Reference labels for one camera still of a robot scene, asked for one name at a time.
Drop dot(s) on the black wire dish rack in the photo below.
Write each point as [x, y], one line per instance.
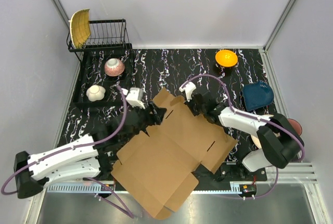
[108, 39]

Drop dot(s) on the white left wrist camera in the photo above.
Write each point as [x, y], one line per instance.
[134, 97]

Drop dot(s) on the dark blue bowl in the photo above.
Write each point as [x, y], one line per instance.
[257, 95]

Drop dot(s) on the controller box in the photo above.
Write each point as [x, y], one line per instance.
[108, 187]
[248, 189]

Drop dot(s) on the pink glass cup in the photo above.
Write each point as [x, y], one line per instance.
[297, 127]

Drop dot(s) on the cream floral plate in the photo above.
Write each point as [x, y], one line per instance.
[255, 139]

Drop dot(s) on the orange bowl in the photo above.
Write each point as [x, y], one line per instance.
[226, 58]

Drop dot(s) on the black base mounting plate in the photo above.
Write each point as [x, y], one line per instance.
[220, 180]

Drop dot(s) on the red patterned bowl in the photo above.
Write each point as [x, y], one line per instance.
[114, 67]

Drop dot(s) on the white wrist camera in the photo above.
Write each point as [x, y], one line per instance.
[134, 97]
[188, 89]

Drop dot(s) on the yellow woven plate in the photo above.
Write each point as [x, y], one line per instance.
[79, 28]

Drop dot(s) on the white flower-shaped bowl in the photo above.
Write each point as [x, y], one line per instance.
[95, 93]

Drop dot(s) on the right controller box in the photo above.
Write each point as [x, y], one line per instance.
[248, 189]

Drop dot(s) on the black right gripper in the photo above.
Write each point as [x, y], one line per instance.
[189, 105]

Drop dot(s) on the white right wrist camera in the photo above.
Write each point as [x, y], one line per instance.
[188, 89]

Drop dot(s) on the left controller box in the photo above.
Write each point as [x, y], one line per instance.
[108, 187]

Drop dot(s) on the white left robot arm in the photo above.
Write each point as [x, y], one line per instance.
[86, 157]

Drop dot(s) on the aluminium frame rail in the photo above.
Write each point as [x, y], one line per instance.
[299, 174]

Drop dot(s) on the black marble pattern mat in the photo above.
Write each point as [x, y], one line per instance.
[168, 68]

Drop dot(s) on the brown cardboard box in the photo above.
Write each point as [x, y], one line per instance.
[157, 167]

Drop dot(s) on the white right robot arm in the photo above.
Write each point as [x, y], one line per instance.
[280, 143]

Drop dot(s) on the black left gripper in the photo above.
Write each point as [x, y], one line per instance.
[155, 118]

